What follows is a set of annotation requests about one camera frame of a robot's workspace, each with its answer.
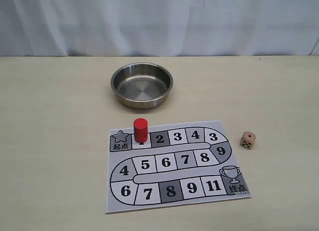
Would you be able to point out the red cylinder game piece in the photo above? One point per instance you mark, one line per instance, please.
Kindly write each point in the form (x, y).
(140, 130)

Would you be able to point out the wooden die black dots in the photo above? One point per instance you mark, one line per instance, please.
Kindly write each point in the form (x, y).
(248, 140)

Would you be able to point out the printed paper game board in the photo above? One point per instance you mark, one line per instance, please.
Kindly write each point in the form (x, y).
(179, 164)

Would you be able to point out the round stainless steel bowl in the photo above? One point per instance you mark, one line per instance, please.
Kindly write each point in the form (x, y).
(141, 85)

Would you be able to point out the white backdrop curtain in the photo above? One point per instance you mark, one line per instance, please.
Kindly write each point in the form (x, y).
(158, 27)

